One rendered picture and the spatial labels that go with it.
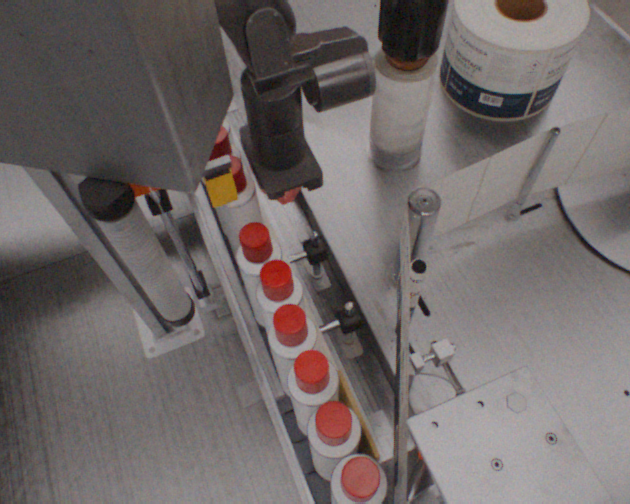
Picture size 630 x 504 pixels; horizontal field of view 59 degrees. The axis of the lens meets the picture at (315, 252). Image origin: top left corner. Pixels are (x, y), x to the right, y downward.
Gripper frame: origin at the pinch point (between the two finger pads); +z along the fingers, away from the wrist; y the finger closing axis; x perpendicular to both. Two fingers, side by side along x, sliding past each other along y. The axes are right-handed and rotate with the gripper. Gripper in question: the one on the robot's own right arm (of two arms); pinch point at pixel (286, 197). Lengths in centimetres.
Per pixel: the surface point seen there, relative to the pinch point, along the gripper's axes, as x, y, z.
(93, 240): 21.5, -3.1, -8.9
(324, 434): 7.0, -29.4, -7.1
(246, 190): 4.5, 0.8, -3.1
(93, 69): 12.7, -14.3, -37.3
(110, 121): 13.1, -14.0, -33.4
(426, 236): -13.2, -12.0, -0.3
